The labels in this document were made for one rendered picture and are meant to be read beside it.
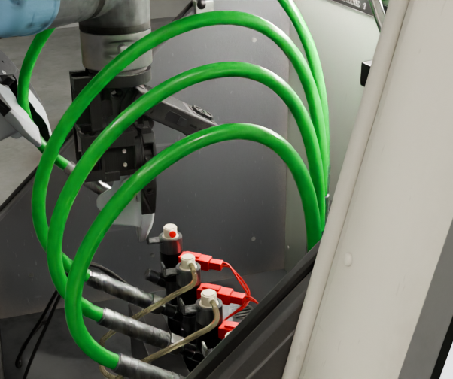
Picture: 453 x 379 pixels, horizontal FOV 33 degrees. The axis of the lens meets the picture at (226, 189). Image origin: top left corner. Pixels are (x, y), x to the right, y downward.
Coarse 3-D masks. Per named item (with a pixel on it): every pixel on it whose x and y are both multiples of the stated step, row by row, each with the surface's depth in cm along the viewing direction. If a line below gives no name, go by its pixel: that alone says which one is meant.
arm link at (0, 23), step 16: (0, 0) 67; (16, 0) 66; (32, 0) 67; (48, 0) 68; (64, 0) 70; (80, 0) 71; (96, 0) 73; (0, 16) 67; (16, 16) 67; (32, 16) 68; (48, 16) 69; (64, 16) 71; (80, 16) 73; (0, 32) 68; (16, 32) 68; (32, 32) 71
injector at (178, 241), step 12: (168, 240) 92; (180, 240) 92; (168, 252) 92; (180, 252) 93; (168, 264) 93; (144, 276) 94; (156, 276) 94; (168, 288) 94; (168, 324) 97; (180, 324) 97
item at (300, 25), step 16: (288, 0) 87; (288, 16) 88; (48, 32) 91; (304, 32) 89; (32, 48) 92; (304, 48) 90; (32, 64) 93; (320, 64) 90; (320, 80) 91; (320, 96) 92; (64, 160) 98
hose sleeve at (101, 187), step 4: (68, 164) 98; (72, 164) 98; (68, 168) 98; (72, 168) 98; (64, 172) 98; (68, 172) 98; (100, 180) 99; (84, 184) 99; (88, 184) 98; (92, 184) 98; (96, 184) 98; (100, 184) 99; (104, 184) 99; (108, 184) 99; (88, 188) 99; (92, 188) 99; (96, 188) 98; (100, 188) 99; (104, 188) 99; (108, 188) 99; (96, 192) 99; (100, 192) 99
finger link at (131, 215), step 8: (120, 184) 86; (136, 200) 88; (128, 208) 87; (136, 208) 88; (120, 216) 88; (128, 216) 88; (136, 216) 88; (144, 216) 87; (152, 216) 88; (120, 224) 88; (128, 224) 88; (136, 224) 89; (144, 224) 88; (152, 224) 90; (144, 232) 90; (144, 240) 91
